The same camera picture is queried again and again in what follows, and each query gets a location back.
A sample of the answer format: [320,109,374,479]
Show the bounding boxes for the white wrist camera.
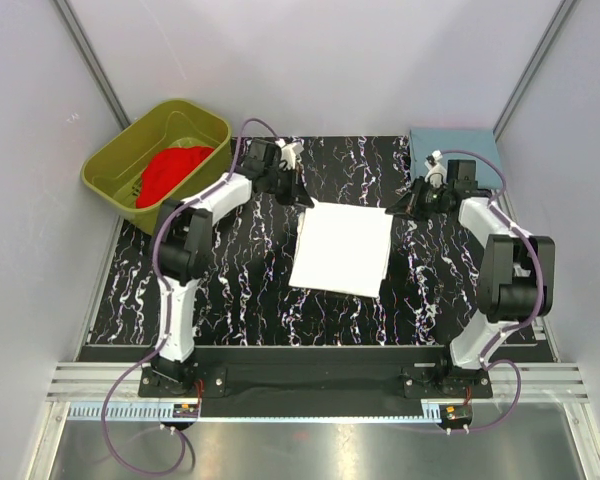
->
[424,150,447,188]
[275,139,304,171]

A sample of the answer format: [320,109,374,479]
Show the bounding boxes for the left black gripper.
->
[263,165,313,208]

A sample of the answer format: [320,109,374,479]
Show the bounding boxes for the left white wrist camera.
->
[275,139,304,171]

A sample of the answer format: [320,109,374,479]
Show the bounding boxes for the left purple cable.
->
[101,117,283,473]

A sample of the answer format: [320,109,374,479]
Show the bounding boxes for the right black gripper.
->
[385,176,451,223]

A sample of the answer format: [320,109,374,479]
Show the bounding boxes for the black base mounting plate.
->
[139,346,493,400]

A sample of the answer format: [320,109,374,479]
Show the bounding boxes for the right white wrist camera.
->
[424,150,447,188]

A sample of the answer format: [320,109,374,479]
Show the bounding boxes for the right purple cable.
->
[394,149,544,434]

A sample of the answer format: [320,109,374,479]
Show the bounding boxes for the purple cable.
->
[101,117,283,473]
[394,149,544,434]

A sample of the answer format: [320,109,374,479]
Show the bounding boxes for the folded blue t shirt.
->
[409,127,502,190]

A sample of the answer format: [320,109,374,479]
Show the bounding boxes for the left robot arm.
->
[150,139,314,396]

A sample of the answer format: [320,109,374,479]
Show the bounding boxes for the white printed t shirt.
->
[289,201,393,298]

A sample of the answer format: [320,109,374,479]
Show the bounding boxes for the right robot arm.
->
[386,150,555,397]

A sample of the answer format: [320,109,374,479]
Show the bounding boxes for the olive green plastic basket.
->
[81,99,232,234]

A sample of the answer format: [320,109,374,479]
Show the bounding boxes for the red t shirt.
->
[135,146,214,209]

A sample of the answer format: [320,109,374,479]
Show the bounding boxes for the slotted grey cable duct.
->
[68,401,441,424]

